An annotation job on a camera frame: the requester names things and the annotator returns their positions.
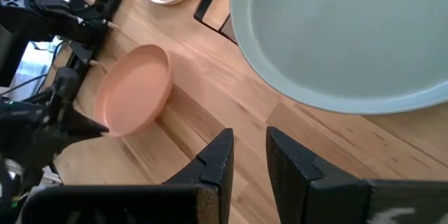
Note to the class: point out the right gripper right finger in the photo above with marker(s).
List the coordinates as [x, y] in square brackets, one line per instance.
[315, 199]

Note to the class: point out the wooden shelf with black legs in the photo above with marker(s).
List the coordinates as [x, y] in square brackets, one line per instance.
[213, 3]

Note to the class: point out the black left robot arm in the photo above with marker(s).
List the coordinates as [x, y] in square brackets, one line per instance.
[35, 17]

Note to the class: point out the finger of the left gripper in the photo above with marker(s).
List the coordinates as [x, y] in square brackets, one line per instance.
[84, 129]

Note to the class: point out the light blue plate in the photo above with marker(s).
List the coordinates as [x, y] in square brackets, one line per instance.
[350, 42]

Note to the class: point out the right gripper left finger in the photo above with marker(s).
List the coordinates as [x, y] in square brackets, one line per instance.
[196, 203]

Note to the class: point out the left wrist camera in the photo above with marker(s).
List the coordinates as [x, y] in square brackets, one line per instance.
[66, 80]

